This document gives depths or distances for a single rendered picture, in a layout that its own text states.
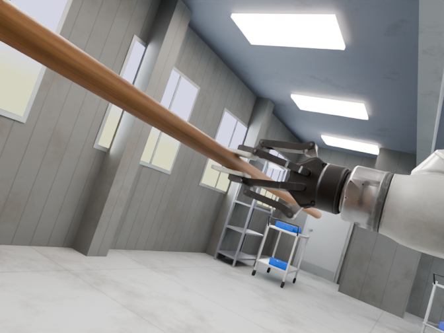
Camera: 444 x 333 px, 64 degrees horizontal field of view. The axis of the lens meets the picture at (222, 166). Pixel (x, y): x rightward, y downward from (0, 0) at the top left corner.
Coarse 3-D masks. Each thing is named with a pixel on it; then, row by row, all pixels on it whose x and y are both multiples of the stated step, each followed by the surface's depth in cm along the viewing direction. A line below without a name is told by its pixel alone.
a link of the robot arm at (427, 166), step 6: (438, 150) 59; (432, 156) 59; (438, 156) 58; (426, 162) 59; (432, 162) 58; (438, 162) 57; (414, 168) 62; (420, 168) 58; (426, 168) 57; (432, 168) 57; (438, 168) 56
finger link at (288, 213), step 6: (246, 192) 60; (252, 192) 60; (252, 198) 60; (258, 198) 59; (264, 198) 59; (270, 198) 58; (270, 204) 58; (276, 204) 58; (282, 204) 57; (282, 210) 57; (288, 210) 57; (288, 216) 56; (294, 216) 56
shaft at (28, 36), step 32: (0, 0) 26; (0, 32) 26; (32, 32) 28; (64, 64) 31; (96, 64) 34; (128, 96) 38; (160, 128) 45; (192, 128) 49; (224, 160) 59; (288, 192) 92
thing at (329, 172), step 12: (312, 168) 56; (324, 168) 54; (336, 168) 53; (348, 168) 54; (288, 180) 58; (300, 180) 57; (312, 180) 56; (324, 180) 52; (336, 180) 52; (300, 192) 56; (312, 192) 56; (324, 192) 52; (336, 192) 51; (300, 204) 56; (312, 204) 55; (324, 204) 53; (336, 204) 52
